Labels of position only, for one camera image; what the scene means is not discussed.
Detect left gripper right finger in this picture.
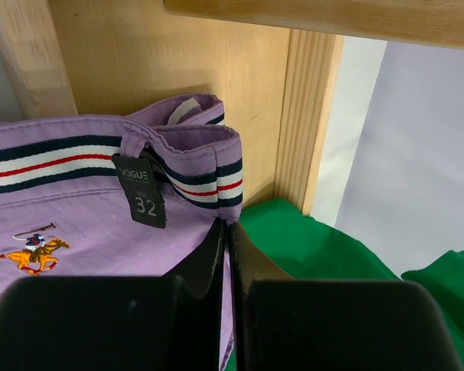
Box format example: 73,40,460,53
230,223,463,370

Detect wooden clothes rack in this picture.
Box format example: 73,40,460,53
0,1,464,213

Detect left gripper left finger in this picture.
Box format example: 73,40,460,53
0,221,226,370

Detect purple trousers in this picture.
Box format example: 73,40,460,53
0,94,243,370

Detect green t-shirt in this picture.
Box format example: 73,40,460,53
240,199,464,365

